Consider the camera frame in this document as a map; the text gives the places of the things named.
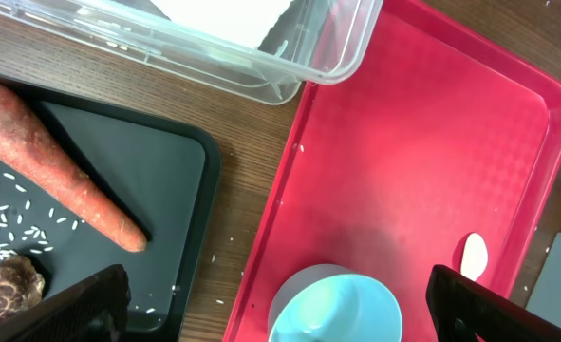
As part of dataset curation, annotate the orange carrot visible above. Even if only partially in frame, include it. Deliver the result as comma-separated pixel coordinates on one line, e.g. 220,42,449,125
0,85,147,253

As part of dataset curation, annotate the white rice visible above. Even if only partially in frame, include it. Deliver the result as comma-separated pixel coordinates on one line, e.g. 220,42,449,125
0,168,86,264

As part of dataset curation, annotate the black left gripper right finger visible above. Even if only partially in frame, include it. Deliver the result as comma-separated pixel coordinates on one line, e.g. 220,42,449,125
426,266,561,342

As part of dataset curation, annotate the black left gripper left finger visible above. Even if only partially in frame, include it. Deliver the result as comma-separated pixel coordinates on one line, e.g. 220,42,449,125
0,264,129,342

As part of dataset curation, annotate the white plastic spoon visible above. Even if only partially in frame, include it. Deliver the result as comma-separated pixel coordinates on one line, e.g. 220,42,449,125
459,233,489,281

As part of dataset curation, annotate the white crumpled paper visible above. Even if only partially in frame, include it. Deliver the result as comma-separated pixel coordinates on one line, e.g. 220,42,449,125
152,0,292,48

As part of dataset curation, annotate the black tray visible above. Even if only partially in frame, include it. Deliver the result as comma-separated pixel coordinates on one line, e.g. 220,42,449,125
0,77,221,341

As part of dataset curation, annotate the blue bowl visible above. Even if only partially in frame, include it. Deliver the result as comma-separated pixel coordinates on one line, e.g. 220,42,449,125
268,264,402,342

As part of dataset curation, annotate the clear plastic bin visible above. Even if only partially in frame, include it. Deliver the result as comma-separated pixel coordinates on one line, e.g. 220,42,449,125
0,0,383,105

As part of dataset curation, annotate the red plastic tray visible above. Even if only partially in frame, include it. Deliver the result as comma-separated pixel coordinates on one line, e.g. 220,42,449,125
225,1,561,341

